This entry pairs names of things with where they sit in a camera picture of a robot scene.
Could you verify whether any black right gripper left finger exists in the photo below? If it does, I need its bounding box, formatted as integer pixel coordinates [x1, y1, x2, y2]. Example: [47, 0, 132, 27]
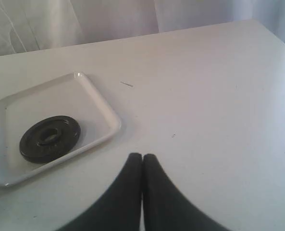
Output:
[59, 153, 142, 231]

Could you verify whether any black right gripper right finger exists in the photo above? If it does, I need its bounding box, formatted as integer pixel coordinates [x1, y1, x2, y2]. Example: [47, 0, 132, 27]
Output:
[143, 154, 227, 231]

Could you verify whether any white rectangular plastic tray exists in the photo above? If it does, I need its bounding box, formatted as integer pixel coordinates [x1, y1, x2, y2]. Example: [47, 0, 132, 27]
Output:
[0, 72, 121, 187]

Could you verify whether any white backdrop curtain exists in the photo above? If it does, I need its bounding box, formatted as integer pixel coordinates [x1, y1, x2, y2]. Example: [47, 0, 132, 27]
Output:
[0, 0, 285, 56]

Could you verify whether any black weight plate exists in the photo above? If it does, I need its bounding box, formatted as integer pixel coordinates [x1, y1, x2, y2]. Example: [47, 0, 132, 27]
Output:
[19, 115, 81, 164]

